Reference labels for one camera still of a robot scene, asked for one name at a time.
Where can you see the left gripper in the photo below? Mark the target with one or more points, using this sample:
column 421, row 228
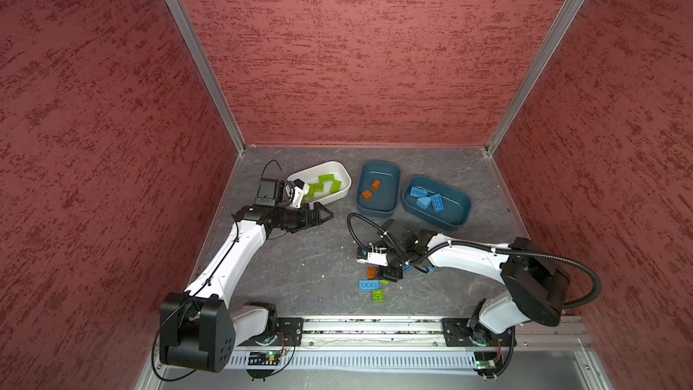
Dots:
column 307, row 221

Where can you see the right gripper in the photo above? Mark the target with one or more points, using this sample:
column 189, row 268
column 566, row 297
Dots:
column 391, row 274

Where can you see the blue wedge lego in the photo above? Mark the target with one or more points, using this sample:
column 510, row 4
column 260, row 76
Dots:
column 424, row 202

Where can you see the blue lego bottom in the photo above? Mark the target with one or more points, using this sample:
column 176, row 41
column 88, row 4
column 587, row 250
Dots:
column 368, row 285

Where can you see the small green lego bottom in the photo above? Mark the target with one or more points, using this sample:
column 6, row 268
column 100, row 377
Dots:
column 378, row 296

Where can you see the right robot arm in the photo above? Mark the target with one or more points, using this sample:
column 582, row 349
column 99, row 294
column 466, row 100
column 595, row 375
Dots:
column 534, row 284

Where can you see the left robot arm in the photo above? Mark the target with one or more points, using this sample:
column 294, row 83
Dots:
column 198, row 331

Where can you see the white container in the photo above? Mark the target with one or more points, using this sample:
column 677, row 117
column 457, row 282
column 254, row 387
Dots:
column 327, row 182

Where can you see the middle teal container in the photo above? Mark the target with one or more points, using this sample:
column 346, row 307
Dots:
column 385, row 201

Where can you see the teal container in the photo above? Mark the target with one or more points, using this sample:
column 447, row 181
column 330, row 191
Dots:
column 385, row 201
column 457, row 204

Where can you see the right teal container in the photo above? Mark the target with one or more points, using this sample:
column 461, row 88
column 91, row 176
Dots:
column 457, row 204

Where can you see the right circuit board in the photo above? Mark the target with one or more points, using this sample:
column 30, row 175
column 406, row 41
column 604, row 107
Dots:
column 487, row 363

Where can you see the circuit board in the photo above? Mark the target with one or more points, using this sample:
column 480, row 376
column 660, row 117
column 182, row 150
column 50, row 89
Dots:
column 487, row 363
column 264, row 359

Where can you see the left circuit board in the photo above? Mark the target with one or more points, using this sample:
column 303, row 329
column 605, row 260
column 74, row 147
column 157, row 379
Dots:
column 264, row 359

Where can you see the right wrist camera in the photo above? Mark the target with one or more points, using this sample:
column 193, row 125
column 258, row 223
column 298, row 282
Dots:
column 371, row 257

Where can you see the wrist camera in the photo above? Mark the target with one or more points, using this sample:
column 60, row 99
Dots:
column 371, row 257
column 298, row 191

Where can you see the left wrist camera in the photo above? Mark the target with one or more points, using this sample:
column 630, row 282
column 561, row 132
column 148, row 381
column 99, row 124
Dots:
column 298, row 191

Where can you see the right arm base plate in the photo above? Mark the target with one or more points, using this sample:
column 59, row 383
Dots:
column 458, row 333

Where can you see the aluminium rail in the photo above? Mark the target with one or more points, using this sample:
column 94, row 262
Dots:
column 415, row 333

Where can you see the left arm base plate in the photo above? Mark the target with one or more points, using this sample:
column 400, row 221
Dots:
column 288, row 332

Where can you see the left frame post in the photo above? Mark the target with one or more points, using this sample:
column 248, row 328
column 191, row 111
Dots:
column 205, row 69

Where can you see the frame post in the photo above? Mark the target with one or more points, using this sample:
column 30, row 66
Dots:
column 564, row 18
column 205, row 69

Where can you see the right frame post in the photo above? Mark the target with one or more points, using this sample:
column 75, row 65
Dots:
column 564, row 18

